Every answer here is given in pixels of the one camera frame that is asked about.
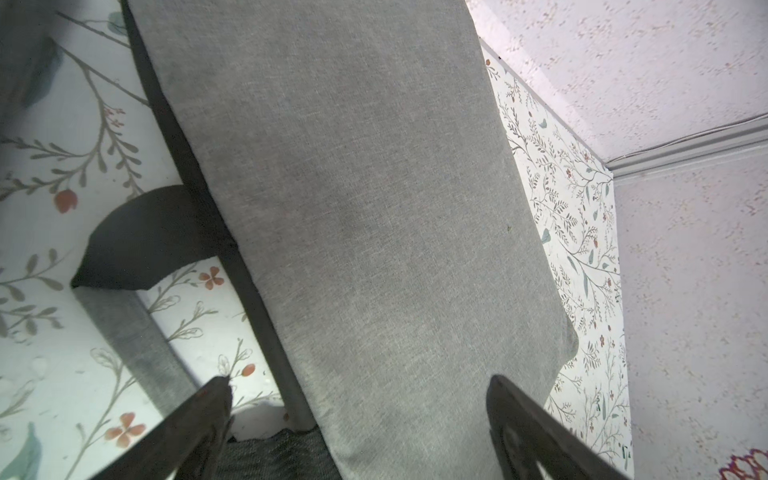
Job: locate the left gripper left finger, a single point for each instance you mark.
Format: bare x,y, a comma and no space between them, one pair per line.
186,445

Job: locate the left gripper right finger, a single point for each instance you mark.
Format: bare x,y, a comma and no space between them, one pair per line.
530,444

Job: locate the grey laptop bag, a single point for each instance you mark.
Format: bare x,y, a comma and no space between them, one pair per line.
346,162
25,26

